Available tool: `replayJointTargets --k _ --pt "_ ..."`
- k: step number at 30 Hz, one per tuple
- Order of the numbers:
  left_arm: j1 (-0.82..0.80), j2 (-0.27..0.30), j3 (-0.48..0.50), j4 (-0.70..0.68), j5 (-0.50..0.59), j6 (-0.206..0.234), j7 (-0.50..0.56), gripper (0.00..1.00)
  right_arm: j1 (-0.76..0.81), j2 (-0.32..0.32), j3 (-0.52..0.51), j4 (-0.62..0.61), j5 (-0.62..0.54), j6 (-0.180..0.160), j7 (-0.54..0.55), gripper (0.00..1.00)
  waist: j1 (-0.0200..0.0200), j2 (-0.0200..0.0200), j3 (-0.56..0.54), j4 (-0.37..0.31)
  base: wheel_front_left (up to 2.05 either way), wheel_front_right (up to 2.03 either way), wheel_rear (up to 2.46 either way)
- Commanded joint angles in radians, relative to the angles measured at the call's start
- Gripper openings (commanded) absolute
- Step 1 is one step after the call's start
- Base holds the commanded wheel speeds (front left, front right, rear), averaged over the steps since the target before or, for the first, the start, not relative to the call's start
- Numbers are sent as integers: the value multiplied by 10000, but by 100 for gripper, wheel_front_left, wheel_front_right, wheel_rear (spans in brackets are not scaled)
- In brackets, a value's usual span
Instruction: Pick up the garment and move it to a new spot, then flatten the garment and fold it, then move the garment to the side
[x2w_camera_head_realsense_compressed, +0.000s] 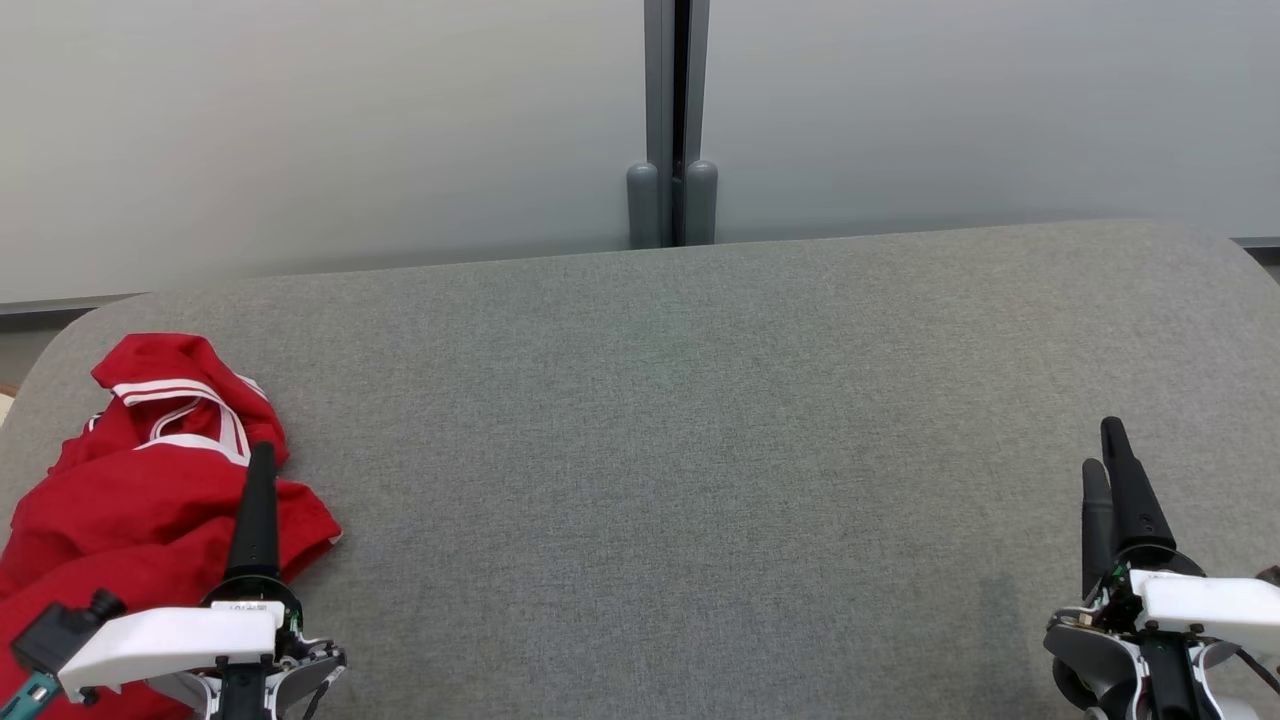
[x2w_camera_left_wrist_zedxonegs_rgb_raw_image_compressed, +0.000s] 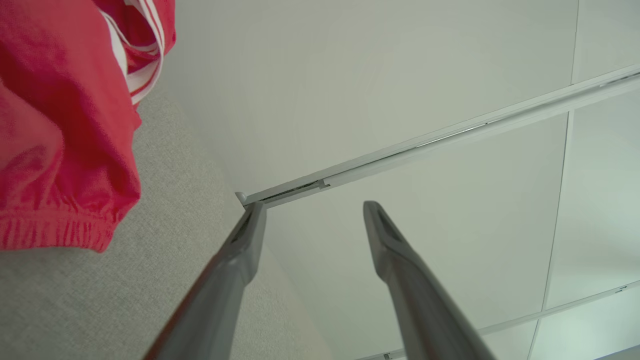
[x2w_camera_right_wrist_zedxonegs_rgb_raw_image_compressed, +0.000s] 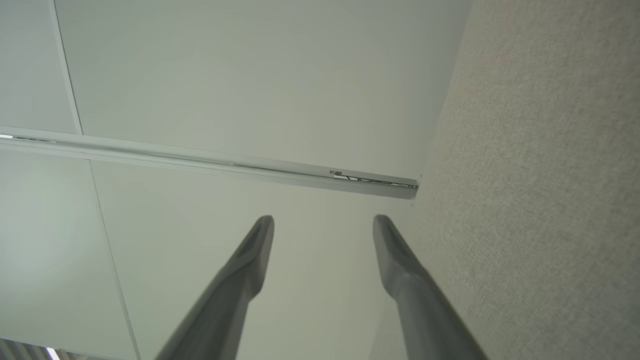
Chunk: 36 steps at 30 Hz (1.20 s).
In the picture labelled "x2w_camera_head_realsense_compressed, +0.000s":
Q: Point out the grey cylindrical post foot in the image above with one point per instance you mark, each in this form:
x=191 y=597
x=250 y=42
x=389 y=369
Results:
x=702 y=200
x=642 y=205

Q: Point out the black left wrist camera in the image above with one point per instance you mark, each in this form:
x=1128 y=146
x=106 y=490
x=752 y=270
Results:
x=60 y=630

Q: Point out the red Bulls 23 shorts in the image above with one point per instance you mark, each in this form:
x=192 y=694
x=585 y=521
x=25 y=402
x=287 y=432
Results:
x=110 y=530

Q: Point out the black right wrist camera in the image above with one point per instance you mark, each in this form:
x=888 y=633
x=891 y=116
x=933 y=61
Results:
x=1270 y=576

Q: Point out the grey partition post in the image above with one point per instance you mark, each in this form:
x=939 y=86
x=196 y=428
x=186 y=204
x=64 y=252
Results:
x=660 y=90

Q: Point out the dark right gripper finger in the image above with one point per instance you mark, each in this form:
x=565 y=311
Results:
x=1097 y=530
x=1138 y=500

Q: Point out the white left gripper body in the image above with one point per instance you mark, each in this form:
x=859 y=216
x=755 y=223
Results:
x=190 y=640

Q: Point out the teal left camera connector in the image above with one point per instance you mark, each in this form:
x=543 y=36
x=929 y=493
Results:
x=30 y=695

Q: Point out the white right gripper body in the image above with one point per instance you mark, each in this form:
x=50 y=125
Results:
x=1200 y=600

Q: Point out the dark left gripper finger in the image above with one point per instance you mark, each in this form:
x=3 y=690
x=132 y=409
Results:
x=255 y=530

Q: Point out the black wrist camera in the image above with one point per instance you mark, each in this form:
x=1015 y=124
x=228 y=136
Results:
x=60 y=630
x=1270 y=576

